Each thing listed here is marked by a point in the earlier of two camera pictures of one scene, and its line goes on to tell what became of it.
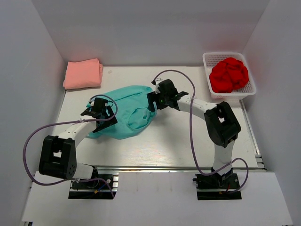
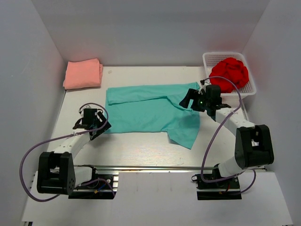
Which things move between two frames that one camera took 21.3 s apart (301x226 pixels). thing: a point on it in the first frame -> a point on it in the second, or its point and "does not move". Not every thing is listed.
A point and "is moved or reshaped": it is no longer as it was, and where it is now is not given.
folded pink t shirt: x=83 y=74 does not move
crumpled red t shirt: x=228 y=75 does not move
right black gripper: x=151 y=101 -> x=195 y=101
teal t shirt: x=132 y=114 is moved or reshaped
